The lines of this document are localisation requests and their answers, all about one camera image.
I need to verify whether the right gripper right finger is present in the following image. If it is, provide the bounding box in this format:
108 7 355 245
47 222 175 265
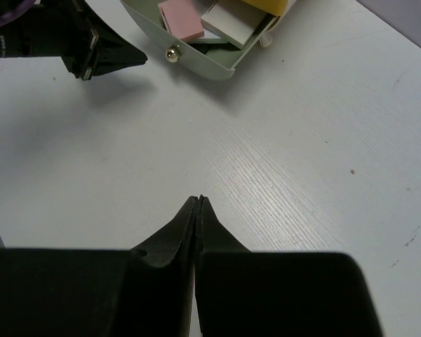
195 197 382 336

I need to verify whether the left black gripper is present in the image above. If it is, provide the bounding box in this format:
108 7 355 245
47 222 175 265
0 1 147 80

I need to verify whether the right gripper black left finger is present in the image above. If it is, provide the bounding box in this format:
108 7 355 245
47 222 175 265
0 197 199 336

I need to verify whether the pink square palette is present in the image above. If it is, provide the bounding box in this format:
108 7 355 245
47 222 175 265
158 0 204 42

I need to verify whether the grey bottom drawer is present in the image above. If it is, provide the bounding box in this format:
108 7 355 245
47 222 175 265
121 1 278 80

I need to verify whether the white square palette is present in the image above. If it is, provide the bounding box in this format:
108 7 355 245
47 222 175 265
201 1 267 49

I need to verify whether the yellow drawer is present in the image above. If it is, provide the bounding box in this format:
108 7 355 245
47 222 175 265
243 0 293 17

